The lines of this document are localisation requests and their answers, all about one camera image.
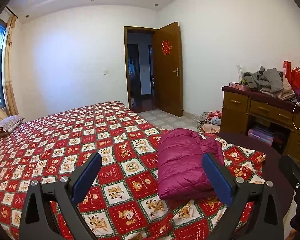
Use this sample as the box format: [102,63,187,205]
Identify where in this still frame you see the beige right curtain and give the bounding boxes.
[1,15,19,116]

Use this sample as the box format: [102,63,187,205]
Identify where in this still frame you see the red gift bag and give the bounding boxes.
[283,61,300,90]

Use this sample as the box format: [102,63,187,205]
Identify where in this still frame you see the clothes pile on floor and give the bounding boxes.
[197,110,222,133]

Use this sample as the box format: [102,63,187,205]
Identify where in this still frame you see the red door decoration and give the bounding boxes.
[161,40,172,55]

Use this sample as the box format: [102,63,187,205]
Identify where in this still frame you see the red patchwork bear bedspread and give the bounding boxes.
[0,101,266,239]

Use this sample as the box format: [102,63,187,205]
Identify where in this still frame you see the brown wooden door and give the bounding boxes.
[152,22,184,117]

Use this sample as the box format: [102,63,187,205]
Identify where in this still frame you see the magenta puffer jacket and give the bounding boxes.
[157,128,224,201]

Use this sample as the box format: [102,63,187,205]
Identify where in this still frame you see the grey clothes on dresser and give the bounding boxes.
[240,66,295,101]

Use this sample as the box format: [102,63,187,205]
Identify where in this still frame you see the striped pillow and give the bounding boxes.
[0,115,24,137]

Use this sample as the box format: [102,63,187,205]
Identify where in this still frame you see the wooden dresser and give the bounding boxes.
[220,86,300,165]

